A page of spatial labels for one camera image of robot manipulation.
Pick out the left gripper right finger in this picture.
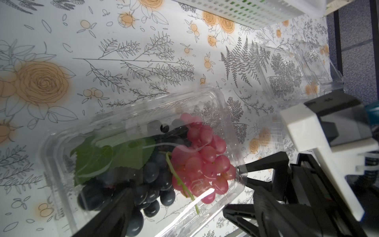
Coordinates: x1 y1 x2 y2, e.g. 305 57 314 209
253 187 322 237

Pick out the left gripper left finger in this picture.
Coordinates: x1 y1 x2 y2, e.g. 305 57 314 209
74 188 135 237

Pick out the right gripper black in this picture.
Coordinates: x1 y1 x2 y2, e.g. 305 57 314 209
223 151 379 237

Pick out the dark blue grape bunch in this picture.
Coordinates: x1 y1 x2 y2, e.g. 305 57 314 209
72 118 184 237

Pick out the red grape bunch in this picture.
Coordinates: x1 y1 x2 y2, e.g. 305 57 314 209
169 113 236 204

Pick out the clear plastic clamshell container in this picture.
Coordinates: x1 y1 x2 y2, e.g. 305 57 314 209
38 87 246 237

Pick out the white plastic basket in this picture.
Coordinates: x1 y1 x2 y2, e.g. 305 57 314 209
178 0 327 29

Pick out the floral tablecloth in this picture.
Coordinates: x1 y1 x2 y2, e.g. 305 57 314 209
1 1 329 237

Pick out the bright green grape bunch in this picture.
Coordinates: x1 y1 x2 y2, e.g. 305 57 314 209
228 0 265 13

